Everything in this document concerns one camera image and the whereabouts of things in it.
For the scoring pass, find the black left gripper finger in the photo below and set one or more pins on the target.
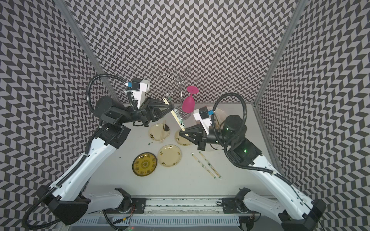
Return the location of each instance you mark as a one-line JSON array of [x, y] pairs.
[[154, 104], [158, 113]]

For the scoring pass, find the cream plate back left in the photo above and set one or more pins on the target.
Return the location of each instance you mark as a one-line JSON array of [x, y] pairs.
[[155, 131]]

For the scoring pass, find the chopsticks pair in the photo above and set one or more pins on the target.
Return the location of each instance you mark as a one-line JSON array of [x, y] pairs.
[[210, 165], [176, 116], [163, 133], [203, 166]]

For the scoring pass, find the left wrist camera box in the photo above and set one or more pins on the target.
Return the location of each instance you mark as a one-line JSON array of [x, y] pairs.
[[136, 91]]

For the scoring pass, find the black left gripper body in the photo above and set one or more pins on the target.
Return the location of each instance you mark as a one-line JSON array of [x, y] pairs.
[[142, 114]]

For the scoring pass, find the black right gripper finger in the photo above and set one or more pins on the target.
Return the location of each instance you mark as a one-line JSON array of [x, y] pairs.
[[193, 130], [192, 137]]

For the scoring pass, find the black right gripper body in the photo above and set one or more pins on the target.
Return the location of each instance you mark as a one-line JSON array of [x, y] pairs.
[[214, 137]]

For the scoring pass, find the metal cup rack stand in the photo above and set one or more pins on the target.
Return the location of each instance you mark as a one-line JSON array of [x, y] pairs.
[[176, 93]]

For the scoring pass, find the yellow dark patterned plate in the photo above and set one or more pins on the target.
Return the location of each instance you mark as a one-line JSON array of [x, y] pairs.
[[144, 164]]

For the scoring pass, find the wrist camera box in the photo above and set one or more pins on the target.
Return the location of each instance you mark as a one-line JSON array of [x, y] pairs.
[[203, 115], [136, 91]]

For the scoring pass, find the cream plate back right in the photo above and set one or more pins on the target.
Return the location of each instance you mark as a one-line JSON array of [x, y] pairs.
[[180, 140]]

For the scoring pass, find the pink plastic goblet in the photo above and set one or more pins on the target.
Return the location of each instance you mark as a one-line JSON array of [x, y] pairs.
[[189, 103]]

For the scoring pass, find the cream plate near chopsticks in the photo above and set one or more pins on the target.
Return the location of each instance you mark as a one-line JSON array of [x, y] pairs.
[[169, 155]]

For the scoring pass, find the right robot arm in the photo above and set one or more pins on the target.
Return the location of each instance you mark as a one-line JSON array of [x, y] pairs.
[[291, 208]]

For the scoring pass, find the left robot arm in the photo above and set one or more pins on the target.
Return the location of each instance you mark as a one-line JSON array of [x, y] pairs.
[[65, 197]]

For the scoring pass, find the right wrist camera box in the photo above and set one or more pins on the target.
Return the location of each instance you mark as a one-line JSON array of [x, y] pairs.
[[203, 115]]

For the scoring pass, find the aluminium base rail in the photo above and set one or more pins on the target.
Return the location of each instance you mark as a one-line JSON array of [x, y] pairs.
[[160, 212]]

